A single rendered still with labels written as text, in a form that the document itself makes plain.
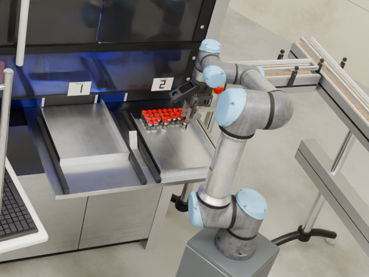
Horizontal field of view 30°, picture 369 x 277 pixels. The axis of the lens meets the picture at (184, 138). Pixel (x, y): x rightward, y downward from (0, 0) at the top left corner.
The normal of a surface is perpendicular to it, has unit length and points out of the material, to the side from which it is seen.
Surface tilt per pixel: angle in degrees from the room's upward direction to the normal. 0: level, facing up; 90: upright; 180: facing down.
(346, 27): 90
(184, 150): 0
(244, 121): 91
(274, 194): 0
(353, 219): 90
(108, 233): 90
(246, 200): 8
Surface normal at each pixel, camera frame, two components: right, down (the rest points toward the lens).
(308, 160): -0.90, 0.08
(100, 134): 0.22, -0.76
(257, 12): -0.61, 0.37
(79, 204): 0.38, 0.64
